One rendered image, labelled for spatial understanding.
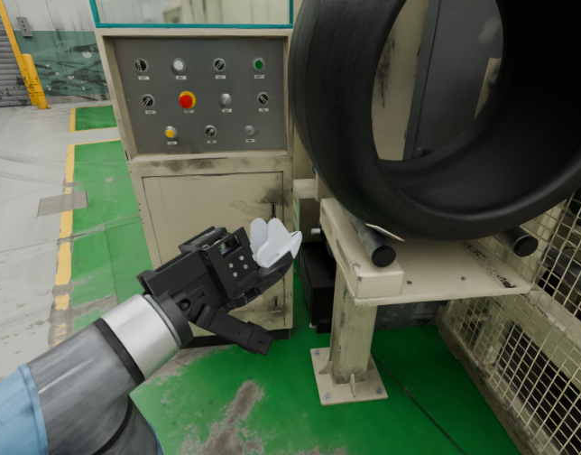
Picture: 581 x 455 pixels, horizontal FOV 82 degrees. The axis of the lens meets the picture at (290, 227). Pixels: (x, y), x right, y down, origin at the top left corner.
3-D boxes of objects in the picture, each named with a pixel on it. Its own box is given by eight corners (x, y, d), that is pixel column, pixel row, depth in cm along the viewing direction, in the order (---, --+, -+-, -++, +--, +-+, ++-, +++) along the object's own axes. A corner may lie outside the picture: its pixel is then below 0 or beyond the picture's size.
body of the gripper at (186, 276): (249, 223, 37) (152, 285, 30) (277, 287, 40) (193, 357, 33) (216, 223, 43) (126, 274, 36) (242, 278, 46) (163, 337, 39)
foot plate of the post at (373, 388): (309, 350, 153) (309, 344, 151) (366, 345, 156) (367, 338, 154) (321, 406, 130) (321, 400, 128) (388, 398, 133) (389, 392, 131)
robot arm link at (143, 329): (154, 392, 31) (128, 363, 37) (196, 357, 33) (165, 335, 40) (113, 328, 28) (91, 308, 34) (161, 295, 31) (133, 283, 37)
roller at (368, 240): (345, 192, 92) (328, 192, 91) (346, 177, 90) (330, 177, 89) (394, 267, 62) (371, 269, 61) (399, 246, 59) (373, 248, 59)
